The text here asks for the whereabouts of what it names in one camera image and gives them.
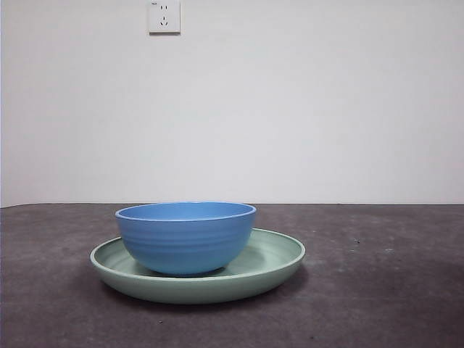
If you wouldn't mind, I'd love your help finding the blue ribbed bowl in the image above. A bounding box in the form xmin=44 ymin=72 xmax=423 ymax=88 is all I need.
xmin=115 ymin=202 xmax=257 ymax=277

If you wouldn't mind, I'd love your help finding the pale green plate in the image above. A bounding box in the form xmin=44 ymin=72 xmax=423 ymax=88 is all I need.
xmin=89 ymin=228 xmax=306 ymax=305

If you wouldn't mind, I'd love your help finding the white wall socket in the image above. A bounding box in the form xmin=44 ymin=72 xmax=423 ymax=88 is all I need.
xmin=148 ymin=0 xmax=181 ymax=36

